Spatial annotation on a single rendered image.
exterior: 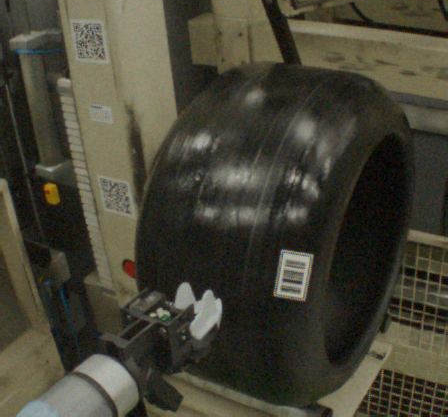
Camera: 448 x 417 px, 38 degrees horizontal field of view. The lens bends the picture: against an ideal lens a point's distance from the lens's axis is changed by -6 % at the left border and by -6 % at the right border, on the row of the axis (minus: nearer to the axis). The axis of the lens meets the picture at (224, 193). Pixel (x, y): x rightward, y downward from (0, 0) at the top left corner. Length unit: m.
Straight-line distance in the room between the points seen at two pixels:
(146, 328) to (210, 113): 0.35
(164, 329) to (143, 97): 0.48
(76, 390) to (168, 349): 0.13
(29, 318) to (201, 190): 0.66
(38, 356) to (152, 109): 0.60
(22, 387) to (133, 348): 0.72
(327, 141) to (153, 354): 0.36
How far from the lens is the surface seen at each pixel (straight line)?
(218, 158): 0.93
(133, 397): 0.75
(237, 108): 0.97
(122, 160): 1.17
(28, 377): 1.47
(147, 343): 0.78
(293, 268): 0.87
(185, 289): 0.88
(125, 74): 1.10
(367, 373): 1.41
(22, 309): 1.46
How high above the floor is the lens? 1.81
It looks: 30 degrees down
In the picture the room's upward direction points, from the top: 6 degrees counter-clockwise
